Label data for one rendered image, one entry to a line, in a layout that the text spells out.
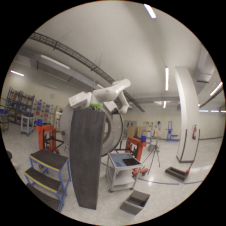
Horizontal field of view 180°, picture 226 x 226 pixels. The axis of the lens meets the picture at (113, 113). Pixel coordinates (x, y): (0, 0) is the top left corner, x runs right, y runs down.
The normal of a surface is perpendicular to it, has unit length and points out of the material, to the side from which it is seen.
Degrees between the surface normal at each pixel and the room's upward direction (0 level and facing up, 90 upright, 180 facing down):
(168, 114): 90
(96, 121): 90
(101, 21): 180
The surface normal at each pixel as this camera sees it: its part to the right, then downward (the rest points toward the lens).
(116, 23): -0.13, 0.98
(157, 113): -0.59, -0.21
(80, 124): 0.07, -0.15
